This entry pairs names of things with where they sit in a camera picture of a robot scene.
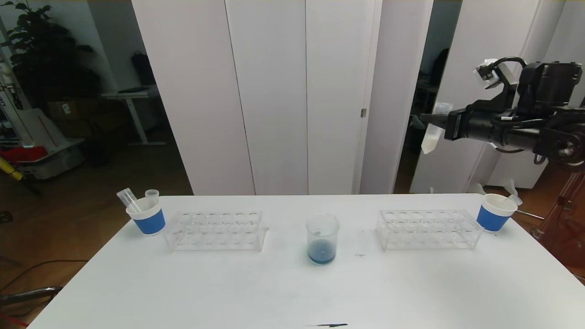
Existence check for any reddish brown metal stand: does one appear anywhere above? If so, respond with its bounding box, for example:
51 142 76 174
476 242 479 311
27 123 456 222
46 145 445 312
532 169 585 279

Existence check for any yellow tool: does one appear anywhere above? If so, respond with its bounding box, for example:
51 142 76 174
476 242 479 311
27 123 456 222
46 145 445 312
0 157 24 182

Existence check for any black floor cable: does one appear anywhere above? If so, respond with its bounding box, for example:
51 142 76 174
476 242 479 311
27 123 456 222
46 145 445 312
0 260 90 293

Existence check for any black bag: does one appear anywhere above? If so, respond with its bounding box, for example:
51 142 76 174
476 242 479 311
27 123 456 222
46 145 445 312
132 52 157 88

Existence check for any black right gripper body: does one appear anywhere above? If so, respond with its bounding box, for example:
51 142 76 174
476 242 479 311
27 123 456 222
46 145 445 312
444 108 496 141

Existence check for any grey metal floor bar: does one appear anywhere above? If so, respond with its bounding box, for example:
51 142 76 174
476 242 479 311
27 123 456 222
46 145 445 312
0 287 63 308

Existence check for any white machine base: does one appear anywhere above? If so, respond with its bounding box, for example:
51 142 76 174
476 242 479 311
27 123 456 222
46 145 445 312
0 109 86 181

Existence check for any clear acrylic test tube rack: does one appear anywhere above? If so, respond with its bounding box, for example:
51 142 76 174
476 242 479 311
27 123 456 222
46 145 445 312
376 209 484 252
164 210 269 253

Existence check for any white upright machine column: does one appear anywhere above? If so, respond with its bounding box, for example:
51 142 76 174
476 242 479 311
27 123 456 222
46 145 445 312
0 59 23 147

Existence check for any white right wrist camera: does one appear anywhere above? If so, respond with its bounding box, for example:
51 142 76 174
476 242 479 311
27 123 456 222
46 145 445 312
475 58 519 90

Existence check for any dark green potted plant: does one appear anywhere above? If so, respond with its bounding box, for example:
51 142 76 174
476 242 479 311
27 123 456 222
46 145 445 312
0 0 102 110

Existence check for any white folding partition screen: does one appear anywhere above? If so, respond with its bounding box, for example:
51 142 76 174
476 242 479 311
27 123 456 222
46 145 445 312
132 0 433 196
409 0 585 199

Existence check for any blue sleeved white paper cup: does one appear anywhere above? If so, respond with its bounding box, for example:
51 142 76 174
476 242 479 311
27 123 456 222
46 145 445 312
126 197 166 237
477 194 518 233

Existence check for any clear plastic beaker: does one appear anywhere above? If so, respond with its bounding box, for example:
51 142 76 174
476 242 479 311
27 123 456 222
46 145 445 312
305 213 340 266

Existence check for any brown cardboard box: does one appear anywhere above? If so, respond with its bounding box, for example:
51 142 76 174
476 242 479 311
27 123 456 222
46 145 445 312
47 101 94 123

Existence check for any pale yellow pigment test tube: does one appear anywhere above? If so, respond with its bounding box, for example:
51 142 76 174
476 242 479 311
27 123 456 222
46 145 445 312
421 102 453 154

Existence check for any white office desk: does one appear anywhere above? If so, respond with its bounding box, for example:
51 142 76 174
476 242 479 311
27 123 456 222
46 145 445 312
101 87 167 148

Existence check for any red pigment test tube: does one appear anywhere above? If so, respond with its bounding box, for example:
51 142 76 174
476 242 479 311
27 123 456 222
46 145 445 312
116 188 142 214
503 180 523 207

